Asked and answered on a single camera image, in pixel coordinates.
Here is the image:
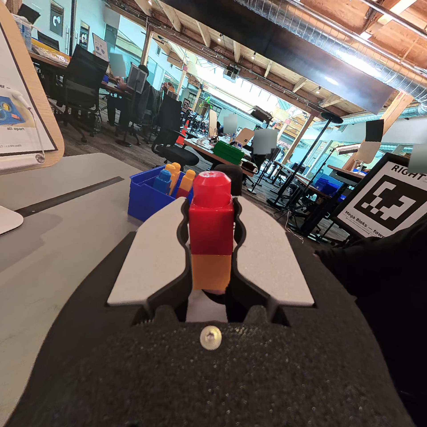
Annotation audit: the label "blue plastic bin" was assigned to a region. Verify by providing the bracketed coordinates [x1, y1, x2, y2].
[128, 165, 201, 222]

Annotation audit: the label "black rounded chair back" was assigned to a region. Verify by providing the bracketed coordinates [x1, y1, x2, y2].
[213, 163, 243, 197]

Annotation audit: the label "instruction sheet on white stand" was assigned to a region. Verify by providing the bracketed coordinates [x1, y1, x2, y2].
[0, 0, 64, 236]

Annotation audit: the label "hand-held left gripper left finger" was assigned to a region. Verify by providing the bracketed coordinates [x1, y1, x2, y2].
[107, 196, 194, 322]

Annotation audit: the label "black framed marker sign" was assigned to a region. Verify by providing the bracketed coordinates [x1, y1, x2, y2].
[333, 153, 427, 239]

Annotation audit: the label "person's right forearm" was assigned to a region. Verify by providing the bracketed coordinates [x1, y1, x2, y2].
[314, 218, 427, 427]

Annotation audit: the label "yellow mega block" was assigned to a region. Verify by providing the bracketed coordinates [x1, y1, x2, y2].
[180, 169, 197, 191]
[165, 162, 181, 196]
[191, 254, 232, 291]

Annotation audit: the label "wooden work table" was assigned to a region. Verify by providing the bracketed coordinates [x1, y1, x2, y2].
[183, 137, 259, 177]

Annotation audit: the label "green plastic bin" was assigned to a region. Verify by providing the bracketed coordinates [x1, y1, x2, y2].
[213, 140, 245, 166]

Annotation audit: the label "orange traffic cone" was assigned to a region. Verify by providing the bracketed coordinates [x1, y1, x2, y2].
[176, 120, 191, 146]

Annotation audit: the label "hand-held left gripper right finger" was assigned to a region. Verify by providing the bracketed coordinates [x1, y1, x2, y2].
[227, 197, 316, 322]

